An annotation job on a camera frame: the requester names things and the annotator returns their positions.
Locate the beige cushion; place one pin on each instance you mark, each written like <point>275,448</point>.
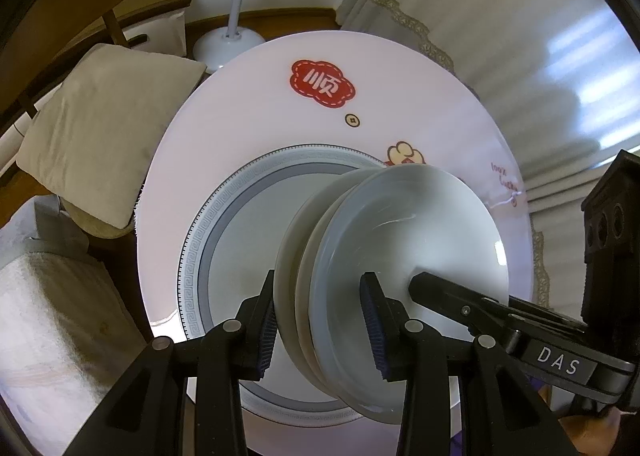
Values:
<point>100,126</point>

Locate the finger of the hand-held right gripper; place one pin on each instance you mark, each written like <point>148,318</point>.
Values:
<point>450,296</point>

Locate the white floor stand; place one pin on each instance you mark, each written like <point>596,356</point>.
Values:
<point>225,44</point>

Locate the white bowl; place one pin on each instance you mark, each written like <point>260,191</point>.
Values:
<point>285,266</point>
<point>306,286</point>
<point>425,236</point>

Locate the person's right hand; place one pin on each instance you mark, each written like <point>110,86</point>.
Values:
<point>590,433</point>

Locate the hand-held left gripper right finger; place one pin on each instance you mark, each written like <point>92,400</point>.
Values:
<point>372,331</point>

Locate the large white grey-rimmed plate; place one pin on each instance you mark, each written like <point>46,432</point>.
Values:
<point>235,236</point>

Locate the cream embroidered curtain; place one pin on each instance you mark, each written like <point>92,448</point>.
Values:
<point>475,11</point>

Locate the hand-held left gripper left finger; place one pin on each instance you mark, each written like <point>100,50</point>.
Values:
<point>267,336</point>

